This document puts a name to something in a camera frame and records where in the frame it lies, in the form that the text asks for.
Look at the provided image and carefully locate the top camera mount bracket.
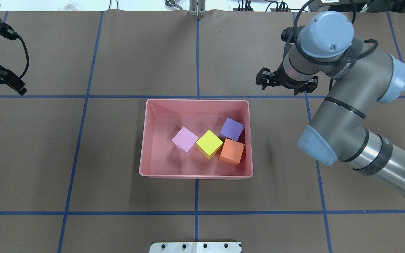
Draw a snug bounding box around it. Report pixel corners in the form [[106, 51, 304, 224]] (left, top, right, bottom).
[[188, 0, 207, 17]]

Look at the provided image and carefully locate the yellow foam block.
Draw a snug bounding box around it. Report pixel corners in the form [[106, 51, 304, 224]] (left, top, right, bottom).
[[196, 130, 223, 160]]

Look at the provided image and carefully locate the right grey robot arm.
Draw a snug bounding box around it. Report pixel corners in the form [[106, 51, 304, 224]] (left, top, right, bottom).
[[256, 11, 405, 197]]

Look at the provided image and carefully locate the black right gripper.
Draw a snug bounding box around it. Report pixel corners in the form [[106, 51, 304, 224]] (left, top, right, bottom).
[[256, 64, 319, 96]]

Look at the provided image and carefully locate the purple foam block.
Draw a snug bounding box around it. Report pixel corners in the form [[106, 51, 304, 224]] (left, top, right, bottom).
[[218, 117, 245, 141]]

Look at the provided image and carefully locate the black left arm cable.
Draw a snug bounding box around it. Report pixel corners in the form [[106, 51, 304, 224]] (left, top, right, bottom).
[[0, 25, 30, 85]]

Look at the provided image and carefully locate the orange foam block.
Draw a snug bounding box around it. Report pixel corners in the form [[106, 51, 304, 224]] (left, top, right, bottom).
[[219, 139, 245, 166]]

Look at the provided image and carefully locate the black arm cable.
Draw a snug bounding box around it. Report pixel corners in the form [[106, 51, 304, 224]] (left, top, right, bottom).
[[281, 0, 379, 92], [0, 25, 30, 85]]

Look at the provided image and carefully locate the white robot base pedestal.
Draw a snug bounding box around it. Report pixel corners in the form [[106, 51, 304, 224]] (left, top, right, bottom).
[[149, 241, 243, 253]]

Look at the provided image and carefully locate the pink plastic bin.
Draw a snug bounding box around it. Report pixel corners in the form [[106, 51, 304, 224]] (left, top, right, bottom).
[[139, 99, 253, 180]]

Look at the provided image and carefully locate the light pink foam block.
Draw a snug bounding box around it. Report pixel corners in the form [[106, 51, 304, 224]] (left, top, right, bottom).
[[172, 127, 199, 155]]

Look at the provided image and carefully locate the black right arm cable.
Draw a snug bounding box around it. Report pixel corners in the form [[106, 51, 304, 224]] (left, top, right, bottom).
[[281, 0, 379, 92]]

